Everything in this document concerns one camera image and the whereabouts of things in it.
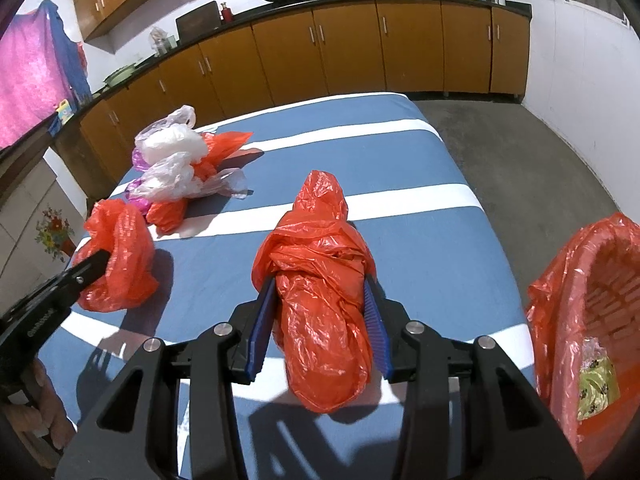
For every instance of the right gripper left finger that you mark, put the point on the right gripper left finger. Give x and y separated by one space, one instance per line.
131 432

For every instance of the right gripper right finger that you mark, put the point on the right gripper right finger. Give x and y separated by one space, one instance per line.
469 411

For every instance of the green paw print bag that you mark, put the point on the green paw print bag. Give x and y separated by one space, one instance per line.
597 386

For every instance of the small red plastic bag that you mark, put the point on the small red plastic bag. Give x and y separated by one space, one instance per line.
172 182

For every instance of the magenta plastic bag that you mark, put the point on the magenta plastic bag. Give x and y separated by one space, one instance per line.
142 204

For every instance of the white translucent plastic bag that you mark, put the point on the white translucent plastic bag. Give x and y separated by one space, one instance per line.
173 133

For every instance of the lower wooden kitchen cabinets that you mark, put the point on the lower wooden kitchen cabinets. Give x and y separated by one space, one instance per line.
398 45

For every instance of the person's left hand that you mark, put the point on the person's left hand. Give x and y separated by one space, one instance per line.
49 414

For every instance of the flower decal cabinet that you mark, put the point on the flower decal cabinet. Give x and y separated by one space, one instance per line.
41 221

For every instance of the red plastic waste basket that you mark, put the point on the red plastic waste basket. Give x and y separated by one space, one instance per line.
589 290

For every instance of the blue white striped tablecloth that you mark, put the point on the blue white striped tablecloth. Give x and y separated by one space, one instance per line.
433 247

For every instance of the pink blue hanging cloth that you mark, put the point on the pink blue hanging cloth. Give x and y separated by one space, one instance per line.
41 67

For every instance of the green basin on counter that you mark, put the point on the green basin on counter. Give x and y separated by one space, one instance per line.
119 75

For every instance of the glass jar on counter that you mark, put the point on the glass jar on counter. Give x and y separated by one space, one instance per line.
161 42

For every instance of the dark wooden cutting board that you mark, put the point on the dark wooden cutting board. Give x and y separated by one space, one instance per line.
198 22

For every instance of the red bottle on counter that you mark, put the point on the red bottle on counter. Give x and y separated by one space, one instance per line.
226 14

